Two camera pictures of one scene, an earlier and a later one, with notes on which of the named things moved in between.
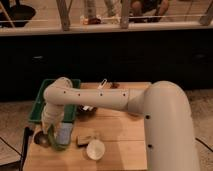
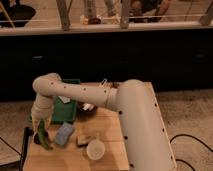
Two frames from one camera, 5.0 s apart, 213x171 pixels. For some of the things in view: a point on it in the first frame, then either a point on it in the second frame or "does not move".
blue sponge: (65, 133) does not move
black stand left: (27, 133) does not move
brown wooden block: (83, 140) does not move
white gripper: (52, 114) → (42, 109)
